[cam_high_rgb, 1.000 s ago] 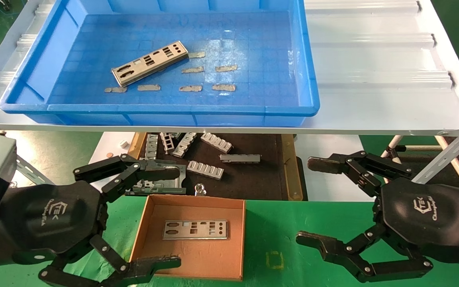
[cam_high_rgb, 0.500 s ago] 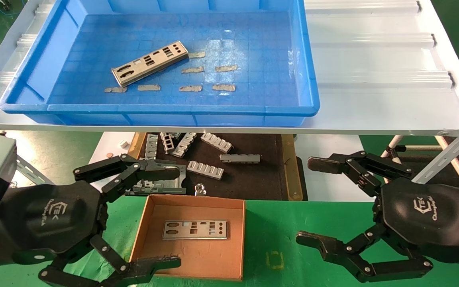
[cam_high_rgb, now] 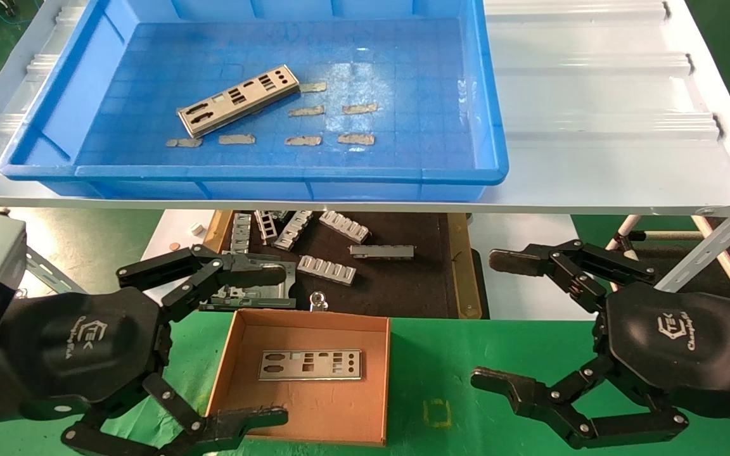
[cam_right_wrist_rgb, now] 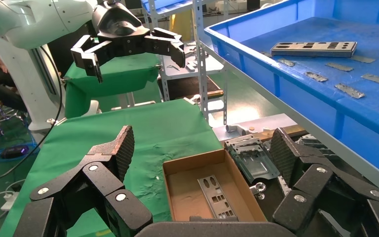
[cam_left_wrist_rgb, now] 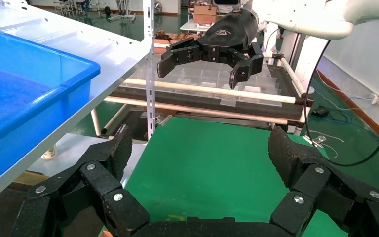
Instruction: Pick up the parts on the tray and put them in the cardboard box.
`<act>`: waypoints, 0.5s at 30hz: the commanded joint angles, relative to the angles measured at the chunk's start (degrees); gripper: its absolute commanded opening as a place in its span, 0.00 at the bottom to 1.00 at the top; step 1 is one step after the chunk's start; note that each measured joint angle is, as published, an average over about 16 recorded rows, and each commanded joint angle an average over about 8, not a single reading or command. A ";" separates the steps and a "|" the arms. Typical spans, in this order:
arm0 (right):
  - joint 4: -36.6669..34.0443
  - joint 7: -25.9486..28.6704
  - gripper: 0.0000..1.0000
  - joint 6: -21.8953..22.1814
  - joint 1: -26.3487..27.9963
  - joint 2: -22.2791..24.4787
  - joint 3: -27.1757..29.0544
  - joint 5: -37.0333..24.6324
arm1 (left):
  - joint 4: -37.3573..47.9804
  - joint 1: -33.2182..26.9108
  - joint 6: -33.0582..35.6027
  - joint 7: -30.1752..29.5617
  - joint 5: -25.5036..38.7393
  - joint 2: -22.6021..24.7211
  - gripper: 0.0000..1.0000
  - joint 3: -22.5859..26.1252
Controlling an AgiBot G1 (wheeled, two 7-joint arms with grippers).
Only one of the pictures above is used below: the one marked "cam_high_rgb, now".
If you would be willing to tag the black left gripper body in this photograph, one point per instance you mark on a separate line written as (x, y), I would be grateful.
(80, 342)

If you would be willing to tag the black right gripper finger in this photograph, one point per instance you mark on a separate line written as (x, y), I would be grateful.
(517, 261)
(504, 385)

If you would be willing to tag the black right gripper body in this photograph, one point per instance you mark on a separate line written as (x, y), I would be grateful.
(688, 348)

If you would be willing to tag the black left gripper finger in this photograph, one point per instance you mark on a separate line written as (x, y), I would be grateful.
(238, 423)
(244, 275)

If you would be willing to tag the silver metal I/O shield plate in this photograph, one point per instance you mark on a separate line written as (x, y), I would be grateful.
(219, 109)
(324, 374)

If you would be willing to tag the brown cardboard box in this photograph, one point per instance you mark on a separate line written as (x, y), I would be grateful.
(314, 405)

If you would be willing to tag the blue plastic tray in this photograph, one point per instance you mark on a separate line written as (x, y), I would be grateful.
(403, 63)

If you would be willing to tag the large grey metal plate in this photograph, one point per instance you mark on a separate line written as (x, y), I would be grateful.
(263, 299)

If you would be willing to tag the small white cube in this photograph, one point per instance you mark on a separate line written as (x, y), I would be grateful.
(197, 228)

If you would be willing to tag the perforated metal shelf brace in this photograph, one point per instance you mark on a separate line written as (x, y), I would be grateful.
(707, 250)
(48, 271)

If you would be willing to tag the green table cloth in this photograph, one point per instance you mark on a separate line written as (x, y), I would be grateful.
(428, 367)

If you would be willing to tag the beige pipe with black joint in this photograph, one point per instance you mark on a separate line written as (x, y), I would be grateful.
(626, 250)

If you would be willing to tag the grey narrow metal bar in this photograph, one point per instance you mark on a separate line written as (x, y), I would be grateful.
(382, 251)

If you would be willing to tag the white metal shelf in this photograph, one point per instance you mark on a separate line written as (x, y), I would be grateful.
(593, 95)

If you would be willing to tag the grey slotted metal bracket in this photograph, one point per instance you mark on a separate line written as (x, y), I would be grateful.
(293, 230)
(326, 270)
(240, 233)
(266, 226)
(344, 226)

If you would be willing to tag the beige horizontal frame pipe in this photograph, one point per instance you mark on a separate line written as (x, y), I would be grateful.
(675, 235)

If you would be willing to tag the white frame pipe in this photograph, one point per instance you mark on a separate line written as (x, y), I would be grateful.
(628, 229)

